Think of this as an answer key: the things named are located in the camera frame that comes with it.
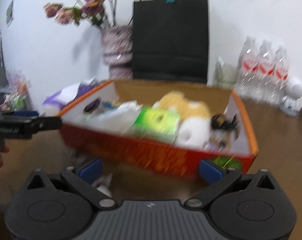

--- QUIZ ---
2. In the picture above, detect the white robot figurine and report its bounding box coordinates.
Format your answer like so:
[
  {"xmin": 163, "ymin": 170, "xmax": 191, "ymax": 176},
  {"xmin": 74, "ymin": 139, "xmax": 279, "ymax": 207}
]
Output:
[{"xmin": 279, "ymin": 76, "xmax": 302, "ymax": 117}]

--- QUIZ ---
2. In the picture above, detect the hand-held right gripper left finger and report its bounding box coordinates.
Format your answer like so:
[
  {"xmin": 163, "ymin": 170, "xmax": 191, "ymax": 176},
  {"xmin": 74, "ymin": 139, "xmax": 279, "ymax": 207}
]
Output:
[{"xmin": 27, "ymin": 158, "xmax": 116, "ymax": 208}]

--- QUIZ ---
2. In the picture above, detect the glass cup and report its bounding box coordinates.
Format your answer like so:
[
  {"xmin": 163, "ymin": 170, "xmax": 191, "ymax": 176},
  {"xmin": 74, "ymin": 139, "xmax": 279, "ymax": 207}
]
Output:
[{"xmin": 214, "ymin": 64, "xmax": 238, "ymax": 87}]

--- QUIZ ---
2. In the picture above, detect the green tissue pack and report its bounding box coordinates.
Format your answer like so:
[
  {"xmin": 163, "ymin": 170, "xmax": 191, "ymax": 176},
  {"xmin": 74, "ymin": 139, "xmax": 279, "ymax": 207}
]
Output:
[{"xmin": 132, "ymin": 106, "xmax": 181, "ymax": 143}]

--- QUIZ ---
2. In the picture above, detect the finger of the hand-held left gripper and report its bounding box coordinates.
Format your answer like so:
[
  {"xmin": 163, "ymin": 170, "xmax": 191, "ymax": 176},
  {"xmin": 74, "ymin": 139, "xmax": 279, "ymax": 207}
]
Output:
[
  {"xmin": 31, "ymin": 116, "xmax": 63, "ymax": 133},
  {"xmin": 1, "ymin": 110, "xmax": 39, "ymax": 120}
]

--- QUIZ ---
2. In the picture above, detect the black paper bag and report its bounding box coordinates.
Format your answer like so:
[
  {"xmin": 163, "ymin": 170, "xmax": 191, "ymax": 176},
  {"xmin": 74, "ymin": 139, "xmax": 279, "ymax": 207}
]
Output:
[{"xmin": 131, "ymin": 0, "xmax": 209, "ymax": 84}]

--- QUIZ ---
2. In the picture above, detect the white plastic container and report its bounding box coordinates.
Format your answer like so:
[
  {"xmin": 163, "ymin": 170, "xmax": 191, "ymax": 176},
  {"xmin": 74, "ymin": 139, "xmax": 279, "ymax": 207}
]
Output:
[{"xmin": 91, "ymin": 100, "xmax": 141, "ymax": 133}]

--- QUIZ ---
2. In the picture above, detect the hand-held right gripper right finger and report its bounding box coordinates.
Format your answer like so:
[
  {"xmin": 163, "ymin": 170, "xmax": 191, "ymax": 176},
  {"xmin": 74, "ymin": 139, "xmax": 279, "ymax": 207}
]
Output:
[{"xmin": 185, "ymin": 159, "xmax": 277, "ymax": 208}]

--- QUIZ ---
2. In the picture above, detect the white and yellow plush toy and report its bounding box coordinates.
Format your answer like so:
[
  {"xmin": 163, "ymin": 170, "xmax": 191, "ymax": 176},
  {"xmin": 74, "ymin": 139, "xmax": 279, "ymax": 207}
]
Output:
[{"xmin": 153, "ymin": 91, "xmax": 213, "ymax": 148}]

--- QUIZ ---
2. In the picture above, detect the purple ceramic vase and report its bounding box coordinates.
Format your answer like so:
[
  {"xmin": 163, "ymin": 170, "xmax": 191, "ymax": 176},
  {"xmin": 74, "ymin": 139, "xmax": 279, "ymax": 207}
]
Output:
[{"xmin": 101, "ymin": 25, "xmax": 134, "ymax": 79}]

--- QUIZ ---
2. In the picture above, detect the colourful plastic wrap bundle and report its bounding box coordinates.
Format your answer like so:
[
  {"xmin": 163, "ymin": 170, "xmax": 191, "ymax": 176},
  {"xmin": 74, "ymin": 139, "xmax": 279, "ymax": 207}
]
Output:
[{"xmin": 2, "ymin": 70, "xmax": 31, "ymax": 110}]

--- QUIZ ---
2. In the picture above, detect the purple and white tissue package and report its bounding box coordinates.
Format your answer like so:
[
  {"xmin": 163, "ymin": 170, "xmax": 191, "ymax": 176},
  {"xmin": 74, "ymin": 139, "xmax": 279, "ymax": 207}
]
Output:
[{"xmin": 42, "ymin": 77, "xmax": 101, "ymax": 117}]

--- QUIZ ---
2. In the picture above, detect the orange cardboard box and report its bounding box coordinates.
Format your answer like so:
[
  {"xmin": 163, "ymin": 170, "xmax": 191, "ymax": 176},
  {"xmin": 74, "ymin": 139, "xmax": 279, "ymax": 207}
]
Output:
[{"xmin": 57, "ymin": 79, "xmax": 259, "ymax": 180}]

